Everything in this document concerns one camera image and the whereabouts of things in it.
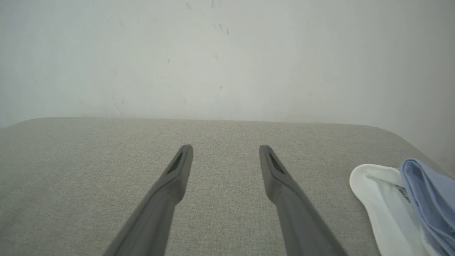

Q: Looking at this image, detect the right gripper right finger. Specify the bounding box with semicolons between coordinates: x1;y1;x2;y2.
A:
259;145;349;256

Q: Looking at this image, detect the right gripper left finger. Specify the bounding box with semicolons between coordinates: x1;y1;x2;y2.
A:
103;144;193;256

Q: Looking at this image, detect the grey fabric sofa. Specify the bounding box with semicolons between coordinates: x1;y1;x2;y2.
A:
0;117;455;256

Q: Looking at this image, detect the blue polo shirt white collar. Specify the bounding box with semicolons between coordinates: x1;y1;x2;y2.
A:
349;158;455;256

